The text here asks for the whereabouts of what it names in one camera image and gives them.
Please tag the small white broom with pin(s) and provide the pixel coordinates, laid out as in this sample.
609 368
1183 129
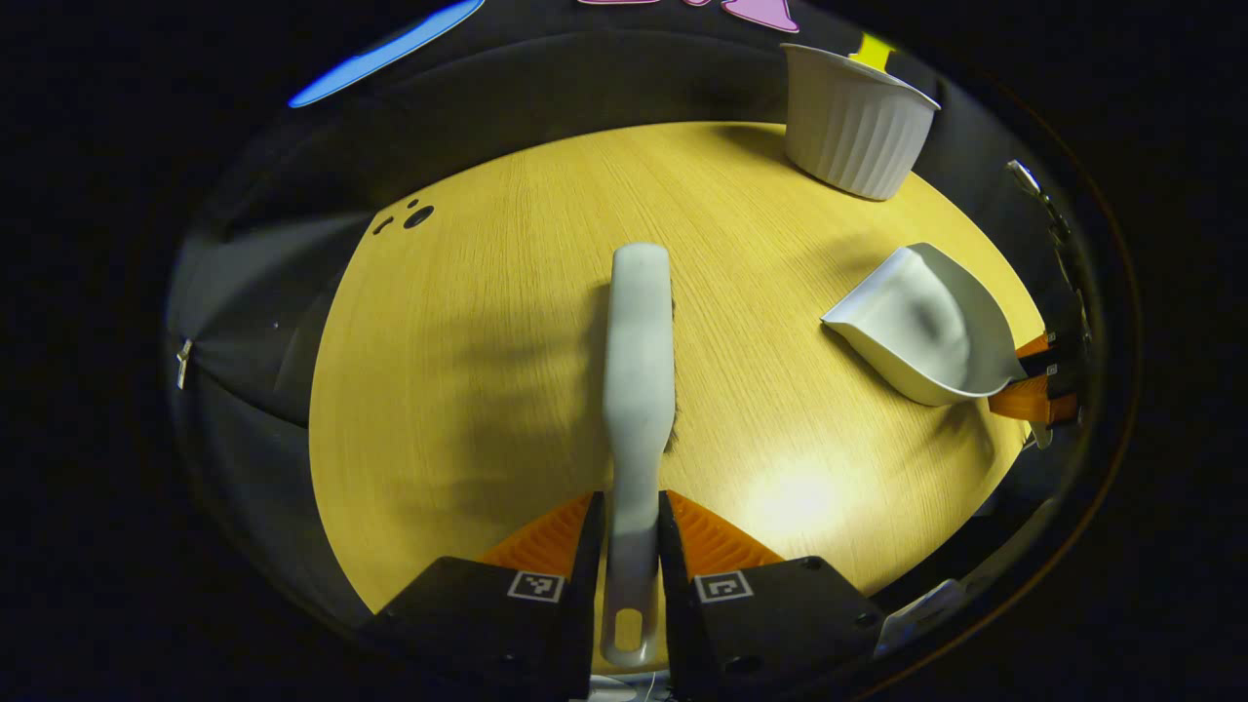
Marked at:
639 341

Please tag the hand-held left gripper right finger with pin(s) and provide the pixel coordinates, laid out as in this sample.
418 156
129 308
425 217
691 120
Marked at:
673 604

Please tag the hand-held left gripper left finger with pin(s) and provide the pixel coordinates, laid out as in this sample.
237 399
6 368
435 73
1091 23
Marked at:
589 604

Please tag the silver clip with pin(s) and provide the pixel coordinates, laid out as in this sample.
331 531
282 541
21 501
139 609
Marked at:
183 363

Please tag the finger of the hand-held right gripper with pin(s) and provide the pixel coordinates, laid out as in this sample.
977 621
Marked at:
1024 402
1048 359

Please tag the white dustpan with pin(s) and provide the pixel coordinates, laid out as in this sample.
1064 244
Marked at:
926 331

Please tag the white ribbed garbage bin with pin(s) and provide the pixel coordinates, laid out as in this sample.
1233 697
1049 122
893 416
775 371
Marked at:
853 136

